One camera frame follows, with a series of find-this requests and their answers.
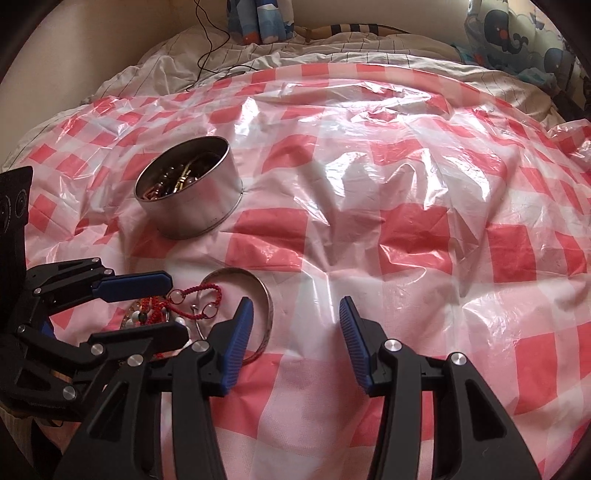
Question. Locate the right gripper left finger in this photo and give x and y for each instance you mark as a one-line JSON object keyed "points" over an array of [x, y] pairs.
{"points": [[120, 436]]}

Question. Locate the red white checkered plastic sheet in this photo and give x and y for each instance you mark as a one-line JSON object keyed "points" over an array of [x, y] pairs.
{"points": [[451, 217]]}

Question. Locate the left whale print curtain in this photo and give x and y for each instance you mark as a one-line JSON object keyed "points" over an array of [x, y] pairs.
{"points": [[260, 21]]}

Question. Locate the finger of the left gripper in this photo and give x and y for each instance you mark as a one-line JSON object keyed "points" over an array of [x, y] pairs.
{"points": [[101, 347], [115, 286]]}

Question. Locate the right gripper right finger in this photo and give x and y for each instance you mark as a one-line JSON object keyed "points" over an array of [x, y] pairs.
{"points": [[474, 437]]}

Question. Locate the whale print curtain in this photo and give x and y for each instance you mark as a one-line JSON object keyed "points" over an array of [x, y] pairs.
{"points": [[260, 21], [518, 38]]}

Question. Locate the round silver metal tin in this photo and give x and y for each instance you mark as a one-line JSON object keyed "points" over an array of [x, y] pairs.
{"points": [[191, 188]]}

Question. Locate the right whale print curtain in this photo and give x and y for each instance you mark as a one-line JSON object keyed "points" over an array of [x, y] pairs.
{"points": [[518, 38]]}

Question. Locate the white striped duvet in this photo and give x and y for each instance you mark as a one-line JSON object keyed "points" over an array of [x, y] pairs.
{"points": [[197, 56]]}

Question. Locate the striped pillow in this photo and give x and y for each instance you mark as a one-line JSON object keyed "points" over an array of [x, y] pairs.
{"points": [[325, 32]]}

